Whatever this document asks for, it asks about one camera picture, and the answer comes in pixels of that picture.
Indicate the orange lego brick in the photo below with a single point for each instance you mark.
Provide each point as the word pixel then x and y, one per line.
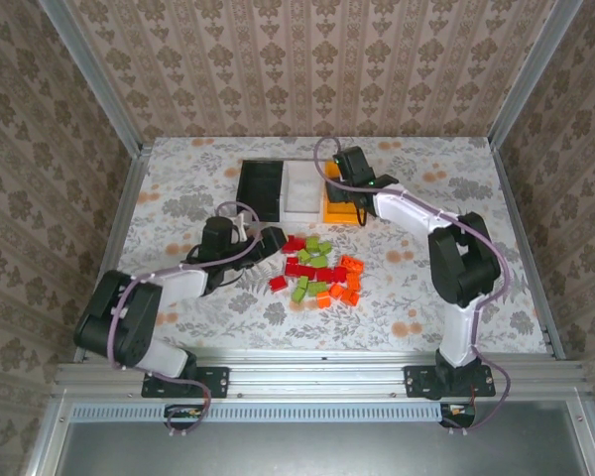
pixel 353 281
pixel 348 260
pixel 350 297
pixel 336 290
pixel 323 300
pixel 359 268

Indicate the wide aluminium mounting rail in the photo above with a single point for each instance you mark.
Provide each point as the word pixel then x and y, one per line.
pixel 317 377

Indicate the green lego brick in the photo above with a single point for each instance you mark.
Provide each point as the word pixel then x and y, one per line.
pixel 312 244
pixel 325 249
pixel 303 256
pixel 297 296
pixel 319 261
pixel 317 288
pixel 303 282

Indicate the orange plastic bin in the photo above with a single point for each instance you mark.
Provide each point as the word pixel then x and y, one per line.
pixel 339 215

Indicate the grey metal panel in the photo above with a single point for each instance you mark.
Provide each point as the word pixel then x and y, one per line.
pixel 302 451

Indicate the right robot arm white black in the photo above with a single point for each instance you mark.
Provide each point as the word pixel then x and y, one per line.
pixel 406 208

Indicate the white plastic bin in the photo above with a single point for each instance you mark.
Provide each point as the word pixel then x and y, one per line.
pixel 302 193

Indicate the floral patterned table cover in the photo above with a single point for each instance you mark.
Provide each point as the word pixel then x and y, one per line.
pixel 327 322

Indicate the aluminium frame post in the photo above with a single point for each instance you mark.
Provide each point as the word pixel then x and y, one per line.
pixel 89 69
pixel 535 69

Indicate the aluminium table side rail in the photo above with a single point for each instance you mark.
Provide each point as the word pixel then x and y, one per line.
pixel 520 233
pixel 129 208

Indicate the black plastic bin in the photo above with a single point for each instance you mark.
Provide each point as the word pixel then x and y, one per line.
pixel 260 188

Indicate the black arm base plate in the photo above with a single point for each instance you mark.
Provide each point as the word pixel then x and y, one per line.
pixel 218 382
pixel 416 382

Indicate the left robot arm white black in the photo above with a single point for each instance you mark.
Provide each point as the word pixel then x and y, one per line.
pixel 178 285

